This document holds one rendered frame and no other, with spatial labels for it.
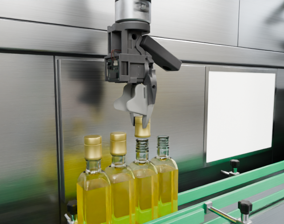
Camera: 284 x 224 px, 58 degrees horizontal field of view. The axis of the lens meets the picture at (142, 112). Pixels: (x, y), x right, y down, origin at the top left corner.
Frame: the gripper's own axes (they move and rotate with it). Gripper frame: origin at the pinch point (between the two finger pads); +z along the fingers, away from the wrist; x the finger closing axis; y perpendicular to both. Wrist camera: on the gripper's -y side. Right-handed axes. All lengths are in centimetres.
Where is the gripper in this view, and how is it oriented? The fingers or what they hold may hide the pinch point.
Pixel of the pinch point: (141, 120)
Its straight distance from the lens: 56.9
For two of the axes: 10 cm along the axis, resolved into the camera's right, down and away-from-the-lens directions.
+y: -8.5, 0.6, -5.3
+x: 5.3, 0.9, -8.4
